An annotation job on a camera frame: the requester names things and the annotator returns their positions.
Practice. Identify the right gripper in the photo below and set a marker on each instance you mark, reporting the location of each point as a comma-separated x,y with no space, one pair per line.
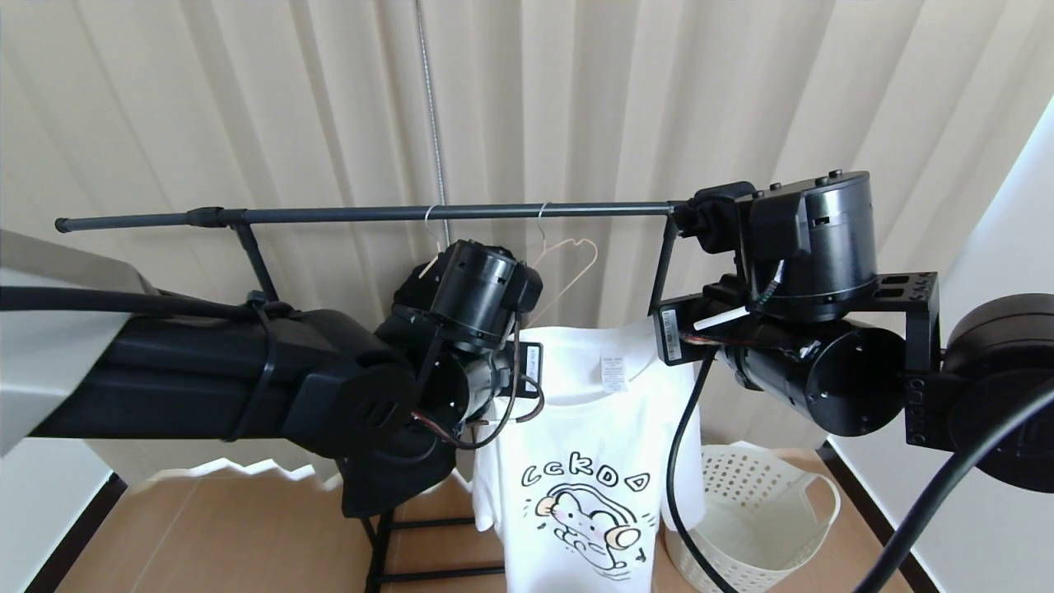
823,379

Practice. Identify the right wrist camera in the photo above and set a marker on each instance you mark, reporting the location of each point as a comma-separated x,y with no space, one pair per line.
712,218

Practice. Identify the white laundry basket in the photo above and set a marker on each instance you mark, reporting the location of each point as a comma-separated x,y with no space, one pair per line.
766,511

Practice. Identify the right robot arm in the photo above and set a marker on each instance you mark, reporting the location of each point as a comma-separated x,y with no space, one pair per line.
823,247

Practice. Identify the black clothes rack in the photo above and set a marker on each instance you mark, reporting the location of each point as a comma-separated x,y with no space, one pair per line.
329,214

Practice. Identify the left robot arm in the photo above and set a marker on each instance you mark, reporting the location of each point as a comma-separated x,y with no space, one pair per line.
206,379

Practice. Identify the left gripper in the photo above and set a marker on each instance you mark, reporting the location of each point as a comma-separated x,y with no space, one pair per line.
478,387

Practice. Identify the beige curtain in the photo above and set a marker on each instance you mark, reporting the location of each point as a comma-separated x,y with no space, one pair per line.
206,99

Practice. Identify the white garment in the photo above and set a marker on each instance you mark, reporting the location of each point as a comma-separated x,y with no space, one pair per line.
593,428

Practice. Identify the thin metal curtain wand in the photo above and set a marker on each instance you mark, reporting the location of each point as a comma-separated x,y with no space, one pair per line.
432,123

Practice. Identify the pink clothes hanger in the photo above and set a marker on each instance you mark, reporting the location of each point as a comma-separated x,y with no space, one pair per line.
428,216
576,259

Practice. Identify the black shorts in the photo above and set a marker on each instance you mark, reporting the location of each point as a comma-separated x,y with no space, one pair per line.
387,486

